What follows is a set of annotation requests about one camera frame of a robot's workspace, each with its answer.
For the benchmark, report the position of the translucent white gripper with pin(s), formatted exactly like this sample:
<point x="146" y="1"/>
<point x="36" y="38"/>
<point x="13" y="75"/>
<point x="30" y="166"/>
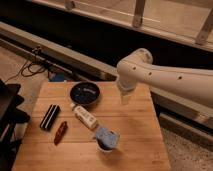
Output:
<point x="124" y="95"/>

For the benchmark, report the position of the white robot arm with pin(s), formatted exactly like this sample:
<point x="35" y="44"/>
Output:
<point x="193" y="84"/>

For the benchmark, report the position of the dark ceramic bowl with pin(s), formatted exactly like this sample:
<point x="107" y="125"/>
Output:
<point x="85" y="93"/>

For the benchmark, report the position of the white plastic bottle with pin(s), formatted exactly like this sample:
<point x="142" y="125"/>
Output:
<point x="84" y="116"/>

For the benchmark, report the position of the glass cup with blue cloth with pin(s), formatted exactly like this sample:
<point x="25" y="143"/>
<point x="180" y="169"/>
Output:
<point x="107" y="139"/>

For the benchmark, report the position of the blue object on floor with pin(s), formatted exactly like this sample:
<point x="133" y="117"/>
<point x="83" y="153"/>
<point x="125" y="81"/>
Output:
<point x="56" y="77"/>

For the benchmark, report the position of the black chair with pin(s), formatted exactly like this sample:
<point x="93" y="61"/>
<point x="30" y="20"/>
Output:
<point x="10" y="116"/>

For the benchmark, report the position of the metal rail frame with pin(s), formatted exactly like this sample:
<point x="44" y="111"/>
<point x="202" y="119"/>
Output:
<point x="189" y="109"/>

